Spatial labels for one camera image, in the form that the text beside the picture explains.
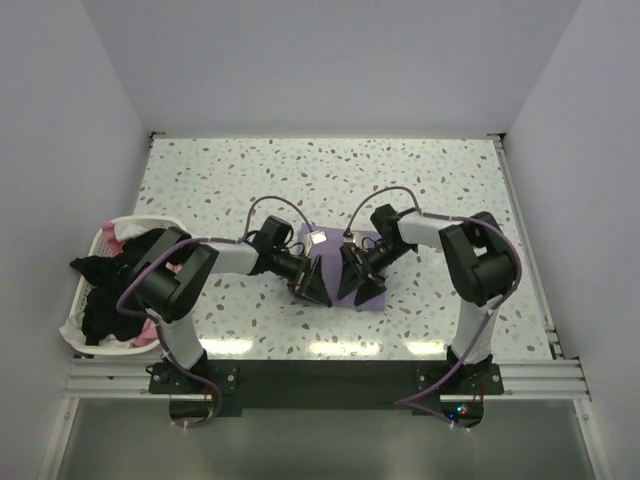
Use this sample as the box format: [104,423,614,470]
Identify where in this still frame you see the white laundry basket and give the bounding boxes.
[60,215,186,357]

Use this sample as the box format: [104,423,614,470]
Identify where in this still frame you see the black garment in basket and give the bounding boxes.
[68,227,176,347]

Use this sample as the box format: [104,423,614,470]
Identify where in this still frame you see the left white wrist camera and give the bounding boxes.
[302,230,327,251]

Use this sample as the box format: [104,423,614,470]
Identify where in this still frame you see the purple t shirt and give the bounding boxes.
[310,226,387,312]

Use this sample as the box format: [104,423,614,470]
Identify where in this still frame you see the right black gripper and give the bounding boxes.
[338,239,415,305]

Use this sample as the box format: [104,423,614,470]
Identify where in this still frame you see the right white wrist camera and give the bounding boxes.
[342,229,365,248]

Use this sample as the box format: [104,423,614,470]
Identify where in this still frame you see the aluminium rail frame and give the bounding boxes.
[40,135,594,479]

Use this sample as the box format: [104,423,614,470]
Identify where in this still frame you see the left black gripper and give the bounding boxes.
[269,248,330,306]

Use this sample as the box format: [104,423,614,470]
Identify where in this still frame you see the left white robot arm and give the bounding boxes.
[116,215,332,392]

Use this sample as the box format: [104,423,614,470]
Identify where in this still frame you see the pink garment in basket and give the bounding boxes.
[94,216,185,355]

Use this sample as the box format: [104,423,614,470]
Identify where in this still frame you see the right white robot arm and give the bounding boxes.
[337,204,522,393]

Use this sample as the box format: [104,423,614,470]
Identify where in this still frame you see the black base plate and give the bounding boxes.
[145,360,505,426]

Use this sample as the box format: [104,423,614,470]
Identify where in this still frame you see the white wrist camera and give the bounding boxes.
[342,229,365,248]
[302,230,327,251]

